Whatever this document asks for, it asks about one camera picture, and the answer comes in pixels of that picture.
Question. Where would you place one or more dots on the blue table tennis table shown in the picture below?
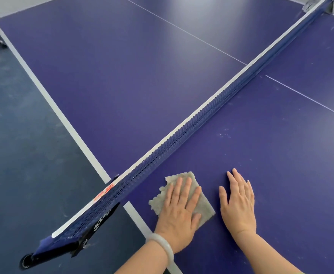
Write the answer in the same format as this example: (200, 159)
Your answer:
(127, 68)

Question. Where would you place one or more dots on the person's right hand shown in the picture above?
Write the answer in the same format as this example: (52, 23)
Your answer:
(238, 211)

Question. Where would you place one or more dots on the person's left forearm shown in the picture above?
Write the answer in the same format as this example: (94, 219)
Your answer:
(144, 262)

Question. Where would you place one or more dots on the dark table tennis net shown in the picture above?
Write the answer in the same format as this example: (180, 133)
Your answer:
(212, 108)

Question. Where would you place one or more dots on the person's right forearm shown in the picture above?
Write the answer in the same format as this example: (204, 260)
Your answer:
(264, 256)

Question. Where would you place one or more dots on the person's left hand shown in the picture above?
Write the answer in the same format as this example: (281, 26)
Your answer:
(178, 225)

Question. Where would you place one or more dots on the grey cleaning cloth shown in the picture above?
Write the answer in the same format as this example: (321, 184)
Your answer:
(157, 202)

